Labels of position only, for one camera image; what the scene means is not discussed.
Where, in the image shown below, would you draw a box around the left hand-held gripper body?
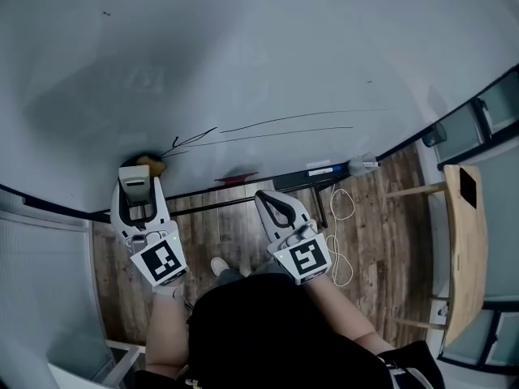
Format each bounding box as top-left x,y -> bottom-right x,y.
123,220 -> 189,289

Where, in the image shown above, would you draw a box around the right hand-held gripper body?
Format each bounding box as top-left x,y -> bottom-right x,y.
266,220 -> 334,287

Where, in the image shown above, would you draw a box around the grey whiteboard eraser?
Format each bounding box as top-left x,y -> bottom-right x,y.
118,165 -> 152,209

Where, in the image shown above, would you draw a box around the large white whiteboard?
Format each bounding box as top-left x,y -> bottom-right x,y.
0,0 -> 519,223

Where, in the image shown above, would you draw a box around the person's right forearm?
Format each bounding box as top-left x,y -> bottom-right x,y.
298,272 -> 397,357

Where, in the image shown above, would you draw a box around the person's left forearm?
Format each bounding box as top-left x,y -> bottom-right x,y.
144,284 -> 192,378

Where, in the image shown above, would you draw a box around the black whiteboard stand leg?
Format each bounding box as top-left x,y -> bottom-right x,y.
311,184 -> 329,230

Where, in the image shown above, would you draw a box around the black whiteboard tray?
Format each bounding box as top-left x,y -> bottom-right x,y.
272,169 -> 350,193

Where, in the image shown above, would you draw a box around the yellow-brown sponge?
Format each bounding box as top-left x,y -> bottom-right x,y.
135,154 -> 168,177

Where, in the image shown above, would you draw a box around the blue labelled marker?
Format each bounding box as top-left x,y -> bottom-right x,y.
306,165 -> 344,178

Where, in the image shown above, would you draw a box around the red board accessory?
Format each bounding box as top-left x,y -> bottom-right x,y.
214,170 -> 260,184

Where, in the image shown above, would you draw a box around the person's white shoe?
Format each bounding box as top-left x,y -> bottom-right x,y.
210,256 -> 230,277

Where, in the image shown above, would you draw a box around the person's grey trouser leg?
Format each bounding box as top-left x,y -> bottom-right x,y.
213,267 -> 253,288

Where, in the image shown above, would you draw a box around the person's black shirt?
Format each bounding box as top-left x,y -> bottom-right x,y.
135,262 -> 447,389

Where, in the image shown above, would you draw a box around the frosted glass partition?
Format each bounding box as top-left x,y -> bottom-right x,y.
0,207 -> 107,383

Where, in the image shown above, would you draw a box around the dark waste bin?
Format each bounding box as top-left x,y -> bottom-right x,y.
421,121 -> 448,149

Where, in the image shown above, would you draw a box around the light wooden table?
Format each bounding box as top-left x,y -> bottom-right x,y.
384,163 -> 490,346

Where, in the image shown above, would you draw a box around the black framed glass window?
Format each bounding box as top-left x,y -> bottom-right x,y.
435,66 -> 519,172

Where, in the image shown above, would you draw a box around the white cable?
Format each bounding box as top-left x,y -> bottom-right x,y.
325,183 -> 355,288

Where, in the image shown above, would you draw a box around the white wall socket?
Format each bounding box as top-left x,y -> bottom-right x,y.
428,299 -> 452,327

